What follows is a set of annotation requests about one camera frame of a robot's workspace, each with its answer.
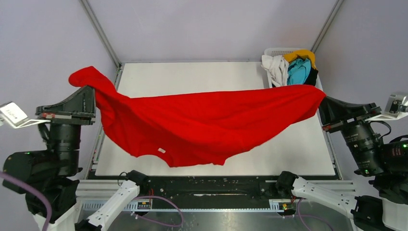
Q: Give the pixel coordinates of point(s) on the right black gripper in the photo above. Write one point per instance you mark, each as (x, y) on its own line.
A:
(333, 111)

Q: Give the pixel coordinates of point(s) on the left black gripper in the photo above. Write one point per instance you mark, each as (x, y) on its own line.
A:
(80, 107)

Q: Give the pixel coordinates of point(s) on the red t-shirt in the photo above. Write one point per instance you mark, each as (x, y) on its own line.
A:
(197, 128)

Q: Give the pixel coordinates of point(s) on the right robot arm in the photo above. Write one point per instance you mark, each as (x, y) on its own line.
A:
(385, 163)

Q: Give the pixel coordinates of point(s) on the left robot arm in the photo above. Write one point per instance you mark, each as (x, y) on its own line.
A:
(44, 176)

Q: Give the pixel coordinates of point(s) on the black t-shirt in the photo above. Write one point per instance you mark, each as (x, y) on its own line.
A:
(312, 77)

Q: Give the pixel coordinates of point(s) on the teal t-shirt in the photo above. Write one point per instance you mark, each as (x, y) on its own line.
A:
(298, 71)

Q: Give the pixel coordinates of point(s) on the yellow t-shirt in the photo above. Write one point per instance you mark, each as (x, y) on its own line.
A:
(301, 54)

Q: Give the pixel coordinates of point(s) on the white t-shirt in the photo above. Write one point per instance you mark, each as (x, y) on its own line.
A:
(276, 68)

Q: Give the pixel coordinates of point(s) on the white plastic laundry basket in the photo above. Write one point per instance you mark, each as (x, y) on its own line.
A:
(282, 51)

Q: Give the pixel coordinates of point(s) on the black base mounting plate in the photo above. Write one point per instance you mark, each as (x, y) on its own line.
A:
(203, 184)

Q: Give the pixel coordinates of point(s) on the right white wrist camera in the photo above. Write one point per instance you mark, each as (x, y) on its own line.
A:
(396, 108)

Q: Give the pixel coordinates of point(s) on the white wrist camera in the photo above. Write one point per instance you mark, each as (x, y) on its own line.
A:
(396, 108)
(12, 115)

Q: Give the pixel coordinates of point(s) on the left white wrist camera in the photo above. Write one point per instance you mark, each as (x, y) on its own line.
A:
(12, 115)

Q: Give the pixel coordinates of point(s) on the aluminium frame rail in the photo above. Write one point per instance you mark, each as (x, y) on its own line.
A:
(94, 193)

